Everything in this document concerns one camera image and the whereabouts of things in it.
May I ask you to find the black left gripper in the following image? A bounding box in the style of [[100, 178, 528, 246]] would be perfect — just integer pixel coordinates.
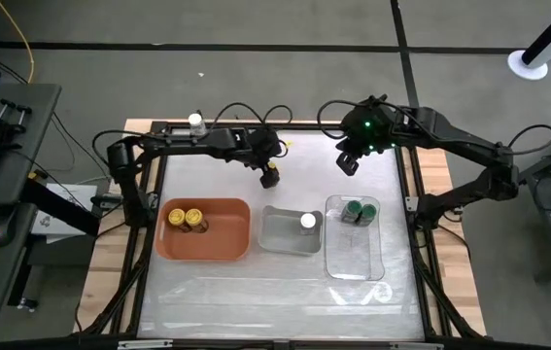
[[248, 128, 286, 190]]

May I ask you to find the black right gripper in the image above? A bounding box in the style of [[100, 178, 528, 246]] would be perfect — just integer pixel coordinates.
[[336, 99, 402, 177]]

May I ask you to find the green lid spice jar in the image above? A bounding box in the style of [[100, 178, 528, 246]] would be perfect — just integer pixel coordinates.
[[356, 202, 379, 228], [340, 198, 364, 225]]

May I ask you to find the white lid spice jar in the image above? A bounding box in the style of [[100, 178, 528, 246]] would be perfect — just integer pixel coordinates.
[[298, 212, 318, 237], [188, 112, 208, 137]]

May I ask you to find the yellow lid spice jar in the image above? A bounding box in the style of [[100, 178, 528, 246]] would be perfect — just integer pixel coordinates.
[[185, 207, 210, 233], [166, 207, 189, 233]]

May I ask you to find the white rectangular plastic bin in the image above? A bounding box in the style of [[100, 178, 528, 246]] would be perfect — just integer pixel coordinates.
[[257, 203, 325, 257]]

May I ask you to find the orange plastic bin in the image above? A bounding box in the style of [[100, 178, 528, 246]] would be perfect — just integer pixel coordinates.
[[155, 196, 252, 263]]

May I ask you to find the clear plastic bin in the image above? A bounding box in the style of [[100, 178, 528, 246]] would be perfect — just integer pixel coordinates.
[[324, 193, 386, 282]]

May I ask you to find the white paper sheet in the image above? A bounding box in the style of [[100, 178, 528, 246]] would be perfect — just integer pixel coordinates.
[[30, 182, 99, 244]]

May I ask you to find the wooden table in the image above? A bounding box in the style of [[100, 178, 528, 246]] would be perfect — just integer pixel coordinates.
[[73, 118, 488, 337]]

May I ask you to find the white black pole stand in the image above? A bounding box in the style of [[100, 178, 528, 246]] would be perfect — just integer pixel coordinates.
[[506, 0, 551, 82]]

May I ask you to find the black desk support bar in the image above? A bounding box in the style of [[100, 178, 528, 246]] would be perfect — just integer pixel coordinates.
[[20, 177, 102, 238]]

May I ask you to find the black clamp tool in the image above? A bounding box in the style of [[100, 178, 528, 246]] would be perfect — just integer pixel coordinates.
[[0, 98, 33, 150]]

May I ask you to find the black computer mouse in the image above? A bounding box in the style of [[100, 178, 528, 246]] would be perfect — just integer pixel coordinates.
[[0, 206, 19, 248]]

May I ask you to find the black aluminium table frame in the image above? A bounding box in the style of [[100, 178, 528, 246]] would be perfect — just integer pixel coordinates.
[[74, 120, 488, 350]]

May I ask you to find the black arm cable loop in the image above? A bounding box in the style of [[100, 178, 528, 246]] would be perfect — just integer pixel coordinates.
[[91, 128, 135, 169], [506, 123, 551, 157], [316, 98, 368, 142], [206, 100, 294, 147]]

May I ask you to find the yellow cable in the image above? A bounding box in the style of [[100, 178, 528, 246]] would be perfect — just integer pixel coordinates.
[[0, 0, 36, 84]]

